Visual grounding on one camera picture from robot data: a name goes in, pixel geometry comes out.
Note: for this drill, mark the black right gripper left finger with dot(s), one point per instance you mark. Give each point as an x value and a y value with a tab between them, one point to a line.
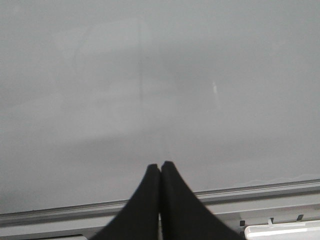
139	218

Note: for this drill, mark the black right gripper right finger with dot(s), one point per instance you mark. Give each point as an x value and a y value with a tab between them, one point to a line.
183	215

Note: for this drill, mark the white whiteboard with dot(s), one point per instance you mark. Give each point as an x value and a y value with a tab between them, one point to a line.
93	91

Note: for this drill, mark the white plastic tray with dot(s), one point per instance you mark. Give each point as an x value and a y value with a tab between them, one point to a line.
304	230

